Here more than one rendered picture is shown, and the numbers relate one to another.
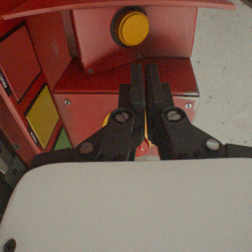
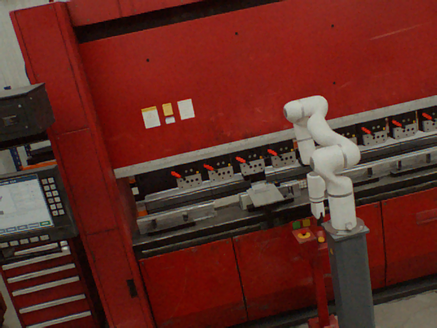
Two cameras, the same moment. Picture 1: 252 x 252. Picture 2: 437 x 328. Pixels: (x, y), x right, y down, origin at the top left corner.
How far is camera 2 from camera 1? 286 cm
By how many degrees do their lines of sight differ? 74
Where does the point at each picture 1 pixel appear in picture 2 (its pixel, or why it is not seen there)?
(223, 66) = not seen: outside the picture
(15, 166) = (278, 222)
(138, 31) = (320, 239)
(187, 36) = (322, 247)
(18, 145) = (281, 226)
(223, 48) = not seen: outside the picture
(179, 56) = (318, 248)
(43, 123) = (305, 222)
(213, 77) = not seen: outside the picture
